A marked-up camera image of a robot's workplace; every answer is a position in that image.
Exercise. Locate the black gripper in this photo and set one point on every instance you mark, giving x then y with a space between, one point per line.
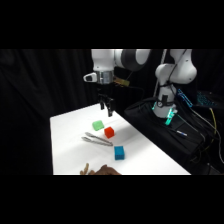
105 90

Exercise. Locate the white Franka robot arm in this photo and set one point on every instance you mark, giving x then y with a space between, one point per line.
176 71

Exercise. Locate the green cube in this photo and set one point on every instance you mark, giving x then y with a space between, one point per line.
98 125

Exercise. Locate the red cube block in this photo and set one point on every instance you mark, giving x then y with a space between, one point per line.
109 132

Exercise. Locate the metal tongs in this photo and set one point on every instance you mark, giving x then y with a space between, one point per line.
97 139

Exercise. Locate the blue cube block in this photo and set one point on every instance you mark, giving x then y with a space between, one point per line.
119 152

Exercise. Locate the grey vertical pole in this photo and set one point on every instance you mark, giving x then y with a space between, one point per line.
159 73

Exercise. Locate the brown toy object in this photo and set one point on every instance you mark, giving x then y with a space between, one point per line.
100 170

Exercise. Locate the black robot stand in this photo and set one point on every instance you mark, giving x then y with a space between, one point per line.
166 133

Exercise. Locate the black curtain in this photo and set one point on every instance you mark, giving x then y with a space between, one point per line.
40 100

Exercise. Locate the silver pen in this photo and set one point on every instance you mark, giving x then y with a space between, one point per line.
181 133

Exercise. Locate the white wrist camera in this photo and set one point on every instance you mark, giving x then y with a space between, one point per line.
90 77

